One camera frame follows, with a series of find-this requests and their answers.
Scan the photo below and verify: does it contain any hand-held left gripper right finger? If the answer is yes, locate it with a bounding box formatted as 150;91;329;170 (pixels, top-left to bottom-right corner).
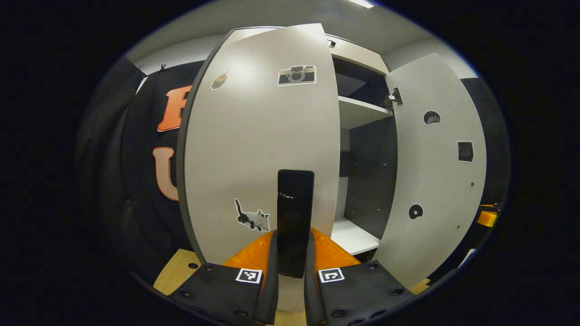
302;227;416;326

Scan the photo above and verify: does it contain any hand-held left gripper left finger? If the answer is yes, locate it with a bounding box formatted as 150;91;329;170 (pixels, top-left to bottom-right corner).
169;230;280;326

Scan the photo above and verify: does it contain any cabinet door with cherry sticker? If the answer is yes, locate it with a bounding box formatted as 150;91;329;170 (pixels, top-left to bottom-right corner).
374;53;488;291

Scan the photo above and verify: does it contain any black door handle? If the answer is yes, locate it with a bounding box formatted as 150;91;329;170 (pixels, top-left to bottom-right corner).
277;169;315;278

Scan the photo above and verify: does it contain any cabinet door with camera sticker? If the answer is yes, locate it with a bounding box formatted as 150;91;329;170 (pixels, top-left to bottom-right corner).
177;24;341;313

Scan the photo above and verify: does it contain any white cabinet shelf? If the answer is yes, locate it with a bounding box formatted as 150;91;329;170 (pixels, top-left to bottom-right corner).
338;96;394;130
331;217;381;256

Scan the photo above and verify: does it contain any metal door hinge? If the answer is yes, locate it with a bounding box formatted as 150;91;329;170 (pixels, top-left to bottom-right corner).
383;87;403;110

